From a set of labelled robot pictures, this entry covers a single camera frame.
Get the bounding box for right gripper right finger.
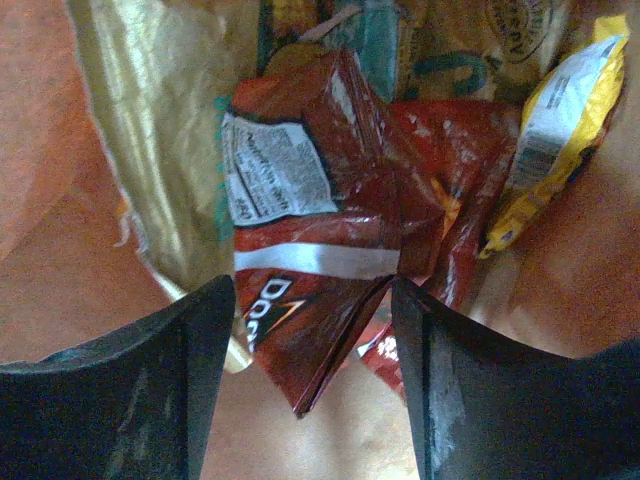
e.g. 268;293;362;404
392;279;639;479

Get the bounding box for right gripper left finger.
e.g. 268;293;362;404
1;276;235;479

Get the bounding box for red paper bag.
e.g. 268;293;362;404
1;1;639;479

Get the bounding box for red Doritos bag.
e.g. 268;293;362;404
221;51;520;417

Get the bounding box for yellow snack bag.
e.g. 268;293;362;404
479;15;630;258

